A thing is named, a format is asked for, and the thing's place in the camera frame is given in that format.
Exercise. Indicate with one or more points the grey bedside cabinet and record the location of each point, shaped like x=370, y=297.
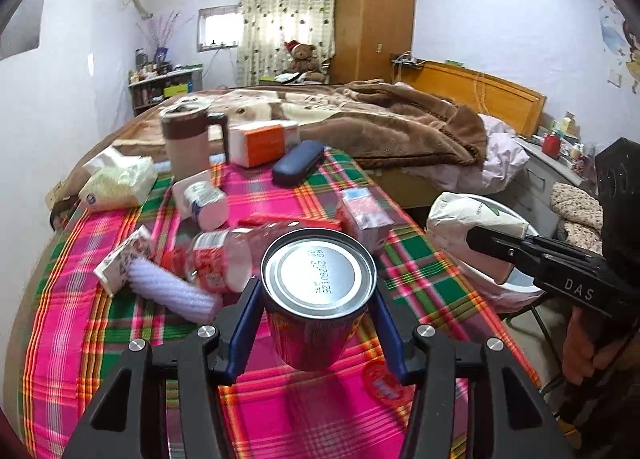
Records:
x=540, y=174

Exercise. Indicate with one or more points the small white plastic jar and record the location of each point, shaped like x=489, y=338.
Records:
x=207, y=206

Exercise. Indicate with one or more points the white wall socket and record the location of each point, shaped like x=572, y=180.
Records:
x=614, y=78

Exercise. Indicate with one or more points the clear bottle red label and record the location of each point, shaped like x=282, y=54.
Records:
x=215, y=259

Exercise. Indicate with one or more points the white paper packet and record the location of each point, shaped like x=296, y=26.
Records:
x=465, y=211

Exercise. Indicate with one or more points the pink brown lidded mug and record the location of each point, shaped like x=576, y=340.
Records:
x=187, y=149

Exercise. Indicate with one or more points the blue glasses case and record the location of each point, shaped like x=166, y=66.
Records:
x=297, y=164

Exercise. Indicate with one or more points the brown teddy bear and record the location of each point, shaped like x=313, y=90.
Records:
x=302, y=59

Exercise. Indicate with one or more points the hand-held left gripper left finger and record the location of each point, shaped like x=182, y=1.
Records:
x=247, y=314

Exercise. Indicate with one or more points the beige printed bedspread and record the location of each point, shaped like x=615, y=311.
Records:
x=260, y=106

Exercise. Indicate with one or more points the white foam fruit net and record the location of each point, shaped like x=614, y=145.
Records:
x=170, y=291

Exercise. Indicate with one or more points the red metal can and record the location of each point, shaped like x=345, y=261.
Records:
x=320, y=279

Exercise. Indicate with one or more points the wooden wardrobe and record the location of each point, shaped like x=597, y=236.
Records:
x=372, y=14

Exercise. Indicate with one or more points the person's right hand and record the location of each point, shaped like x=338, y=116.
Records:
x=580, y=349

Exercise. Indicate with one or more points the small white pink carton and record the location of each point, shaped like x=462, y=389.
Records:
x=120, y=259

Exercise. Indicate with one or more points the brown fleece blanket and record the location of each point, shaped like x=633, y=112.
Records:
x=390, y=129

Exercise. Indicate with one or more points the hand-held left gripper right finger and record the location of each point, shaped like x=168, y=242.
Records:
x=385, y=324

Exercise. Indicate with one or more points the patterned curtain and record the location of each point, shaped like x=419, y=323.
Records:
x=280, y=14

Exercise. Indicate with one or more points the pale pink quilt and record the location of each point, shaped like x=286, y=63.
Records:
x=500, y=159

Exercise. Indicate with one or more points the row of small bottles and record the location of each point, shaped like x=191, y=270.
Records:
x=147, y=70

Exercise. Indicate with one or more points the white round waste bin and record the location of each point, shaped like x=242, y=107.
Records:
x=480, y=284

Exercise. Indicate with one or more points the red box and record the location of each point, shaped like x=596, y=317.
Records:
x=300, y=222

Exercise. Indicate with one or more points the cluttered storage shelf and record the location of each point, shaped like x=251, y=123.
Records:
x=165, y=89

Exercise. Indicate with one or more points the soft tissue pack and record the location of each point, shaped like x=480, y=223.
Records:
x=117, y=186

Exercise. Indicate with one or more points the assorted toiletry bottles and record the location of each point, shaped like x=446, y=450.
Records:
x=577, y=149

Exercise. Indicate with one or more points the pink paper box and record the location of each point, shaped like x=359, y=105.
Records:
x=365, y=219

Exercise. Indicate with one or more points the orange white box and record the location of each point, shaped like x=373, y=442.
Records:
x=265, y=141

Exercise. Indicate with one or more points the power strip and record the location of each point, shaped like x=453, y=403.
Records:
x=404, y=59

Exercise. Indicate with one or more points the pink green plaid tablecloth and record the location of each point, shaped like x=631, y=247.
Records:
x=300, y=409

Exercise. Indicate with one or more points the vase with dried branches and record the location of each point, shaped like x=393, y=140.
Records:
x=161, y=51

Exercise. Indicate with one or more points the small window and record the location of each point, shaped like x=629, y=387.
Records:
x=220, y=28

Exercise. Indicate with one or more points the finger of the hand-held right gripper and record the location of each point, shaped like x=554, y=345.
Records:
x=500, y=246

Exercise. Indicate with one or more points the red jar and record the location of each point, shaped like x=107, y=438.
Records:
x=551, y=145

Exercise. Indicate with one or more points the wooden bed headboard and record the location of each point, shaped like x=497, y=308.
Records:
x=480, y=89

